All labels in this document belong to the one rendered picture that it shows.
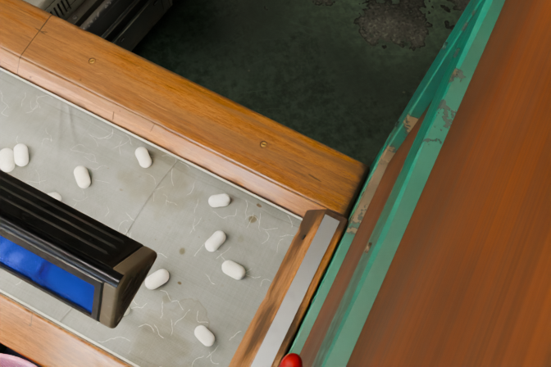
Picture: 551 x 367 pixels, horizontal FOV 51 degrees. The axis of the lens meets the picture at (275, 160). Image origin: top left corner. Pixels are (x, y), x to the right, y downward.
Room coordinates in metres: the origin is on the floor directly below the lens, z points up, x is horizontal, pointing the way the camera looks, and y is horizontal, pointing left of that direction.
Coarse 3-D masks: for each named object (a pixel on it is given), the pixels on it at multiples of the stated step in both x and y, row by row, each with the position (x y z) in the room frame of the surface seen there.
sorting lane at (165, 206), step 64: (0, 128) 0.30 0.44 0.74; (64, 128) 0.31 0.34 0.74; (64, 192) 0.21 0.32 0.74; (128, 192) 0.22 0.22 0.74; (192, 192) 0.23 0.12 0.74; (192, 256) 0.13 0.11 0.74; (256, 256) 0.14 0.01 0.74; (64, 320) 0.02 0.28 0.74; (128, 320) 0.03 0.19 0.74; (192, 320) 0.04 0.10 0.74
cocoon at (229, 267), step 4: (224, 264) 0.12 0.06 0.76; (228, 264) 0.12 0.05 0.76; (232, 264) 0.12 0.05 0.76; (236, 264) 0.12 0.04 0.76; (224, 268) 0.12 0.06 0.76; (228, 268) 0.12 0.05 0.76; (232, 268) 0.12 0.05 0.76; (236, 268) 0.12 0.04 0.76; (240, 268) 0.12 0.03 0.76; (224, 272) 0.11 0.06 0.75; (228, 272) 0.11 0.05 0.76; (232, 272) 0.11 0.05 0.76; (236, 272) 0.11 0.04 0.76; (240, 272) 0.11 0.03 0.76; (244, 272) 0.11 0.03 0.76; (232, 276) 0.11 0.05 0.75; (236, 276) 0.11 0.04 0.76; (240, 276) 0.11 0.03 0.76
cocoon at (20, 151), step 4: (20, 144) 0.27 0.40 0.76; (24, 144) 0.28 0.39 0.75; (16, 148) 0.27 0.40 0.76; (20, 148) 0.27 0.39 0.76; (24, 148) 0.27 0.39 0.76; (16, 152) 0.26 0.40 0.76; (20, 152) 0.26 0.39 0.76; (24, 152) 0.26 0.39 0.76; (16, 156) 0.25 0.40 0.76; (20, 156) 0.25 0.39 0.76; (24, 156) 0.25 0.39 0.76; (28, 156) 0.26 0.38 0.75; (16, 160) 0.25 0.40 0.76; (20, 160) 0.25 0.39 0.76; (24, 160) 0.25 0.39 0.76; (28, 160) 0.25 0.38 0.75; (16, 164) 0.24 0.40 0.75; (20, 164) 0.24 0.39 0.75; (24, 164) 0.24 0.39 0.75
